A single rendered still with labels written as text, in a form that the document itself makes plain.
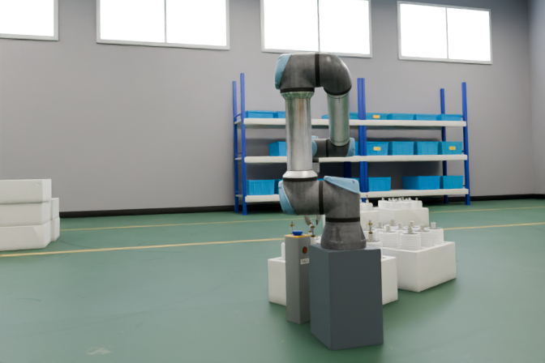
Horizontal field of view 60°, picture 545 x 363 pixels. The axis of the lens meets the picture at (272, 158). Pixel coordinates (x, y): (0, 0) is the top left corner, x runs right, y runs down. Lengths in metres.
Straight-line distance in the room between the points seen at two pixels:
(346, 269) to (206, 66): 5.98
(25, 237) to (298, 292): 2.79
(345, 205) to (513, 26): 8.69
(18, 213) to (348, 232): 3.08
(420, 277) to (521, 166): 7.53
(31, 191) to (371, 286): 3.09
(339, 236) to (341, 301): 0.20
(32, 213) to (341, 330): 3.04
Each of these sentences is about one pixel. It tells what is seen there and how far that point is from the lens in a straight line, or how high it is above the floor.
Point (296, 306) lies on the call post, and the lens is 1.79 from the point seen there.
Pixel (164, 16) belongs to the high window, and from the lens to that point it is 7.32.
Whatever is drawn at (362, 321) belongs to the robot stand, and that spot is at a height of 0.08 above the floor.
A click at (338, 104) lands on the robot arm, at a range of 1.63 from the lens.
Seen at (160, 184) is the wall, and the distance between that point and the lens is 6.99.
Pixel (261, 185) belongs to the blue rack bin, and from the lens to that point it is 6.49.
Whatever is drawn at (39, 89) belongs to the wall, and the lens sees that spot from 7.21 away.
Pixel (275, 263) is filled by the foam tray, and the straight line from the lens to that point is 2.02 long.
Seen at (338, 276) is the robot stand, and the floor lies 0.22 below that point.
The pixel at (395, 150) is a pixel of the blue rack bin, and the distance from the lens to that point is 7.31.
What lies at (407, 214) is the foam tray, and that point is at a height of 0.13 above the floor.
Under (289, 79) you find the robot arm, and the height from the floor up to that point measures 0.85.
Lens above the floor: 0.54
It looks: 2 degrees up
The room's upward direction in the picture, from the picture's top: 1 degrees counter-clockwise
